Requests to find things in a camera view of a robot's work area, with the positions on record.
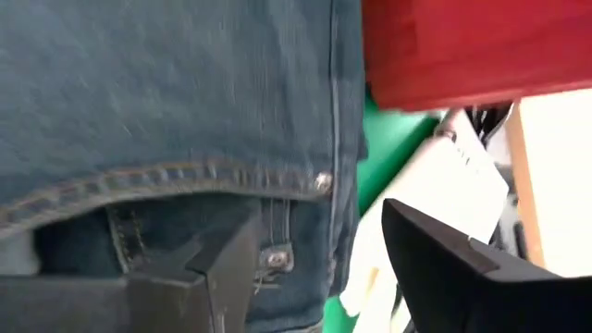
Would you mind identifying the red plastic laundry bin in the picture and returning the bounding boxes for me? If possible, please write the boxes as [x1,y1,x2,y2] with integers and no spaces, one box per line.
[362,0,592,113]

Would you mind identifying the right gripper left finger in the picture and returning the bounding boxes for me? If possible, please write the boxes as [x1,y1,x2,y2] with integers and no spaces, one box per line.
[0,212,263,333]

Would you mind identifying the dark blue denim jeans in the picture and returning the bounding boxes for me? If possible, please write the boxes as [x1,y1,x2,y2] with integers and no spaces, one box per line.
[0,0,370,333]

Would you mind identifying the light wooden table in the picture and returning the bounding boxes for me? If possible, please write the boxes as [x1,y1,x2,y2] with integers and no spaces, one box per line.
[505,87,592,278]

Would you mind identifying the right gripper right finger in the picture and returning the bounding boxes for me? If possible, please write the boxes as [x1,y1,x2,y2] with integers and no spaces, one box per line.
[381,198,592,333]

